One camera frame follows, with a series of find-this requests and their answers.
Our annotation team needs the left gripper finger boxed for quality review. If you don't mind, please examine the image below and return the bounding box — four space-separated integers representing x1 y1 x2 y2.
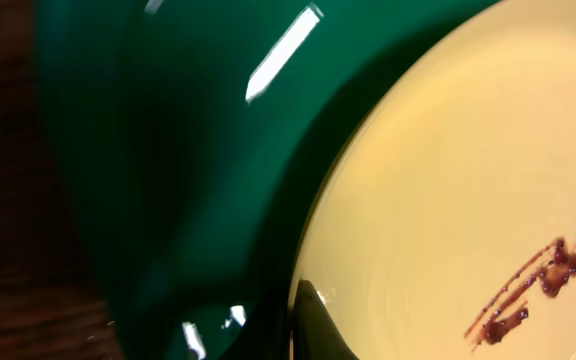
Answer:
292 280 358 360

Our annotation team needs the yellow-green round plate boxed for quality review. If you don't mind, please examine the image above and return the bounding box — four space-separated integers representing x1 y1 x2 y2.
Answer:
295 0 576 359

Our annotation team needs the teal plastic tray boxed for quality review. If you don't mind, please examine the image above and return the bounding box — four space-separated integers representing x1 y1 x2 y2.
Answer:
37 0 489 359

